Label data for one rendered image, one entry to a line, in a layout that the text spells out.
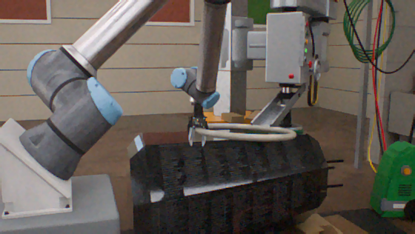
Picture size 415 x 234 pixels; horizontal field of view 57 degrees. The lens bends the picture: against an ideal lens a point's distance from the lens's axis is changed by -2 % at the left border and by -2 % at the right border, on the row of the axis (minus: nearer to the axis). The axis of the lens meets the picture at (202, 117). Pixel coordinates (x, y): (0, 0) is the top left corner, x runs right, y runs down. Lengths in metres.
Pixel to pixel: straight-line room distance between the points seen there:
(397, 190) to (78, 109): 2.72
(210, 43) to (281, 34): 0.99
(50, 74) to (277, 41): 1.49
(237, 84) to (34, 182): 2.21
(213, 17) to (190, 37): 7.14
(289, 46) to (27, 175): 1.70
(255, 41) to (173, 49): 5.48
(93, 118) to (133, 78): 7.15
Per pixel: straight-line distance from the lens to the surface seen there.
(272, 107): 2.39
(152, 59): 8.32
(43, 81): 1.26
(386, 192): 3.39
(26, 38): 8.26
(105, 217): 1.09
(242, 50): 3.00
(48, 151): 1.14
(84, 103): 1.14
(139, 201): 1.97
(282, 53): 2.37
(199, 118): 1.81
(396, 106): 4.81
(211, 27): 1.40
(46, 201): 1.14
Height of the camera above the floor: 1.28
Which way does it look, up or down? 9 degrees down
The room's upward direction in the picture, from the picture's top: straight up
